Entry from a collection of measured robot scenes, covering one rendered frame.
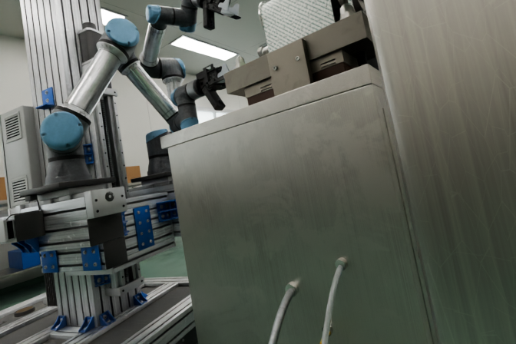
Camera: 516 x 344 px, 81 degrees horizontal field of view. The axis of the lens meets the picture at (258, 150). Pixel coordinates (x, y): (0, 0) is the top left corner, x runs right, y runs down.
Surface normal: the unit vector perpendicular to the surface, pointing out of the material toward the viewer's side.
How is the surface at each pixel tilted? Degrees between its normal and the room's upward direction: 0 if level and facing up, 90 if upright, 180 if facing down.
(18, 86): 90
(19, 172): 90
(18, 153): 90
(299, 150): 90
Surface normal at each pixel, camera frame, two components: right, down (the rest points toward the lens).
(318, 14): -0.58, 0.04
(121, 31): 0.54, -0.27
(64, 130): 0.46, -0.04
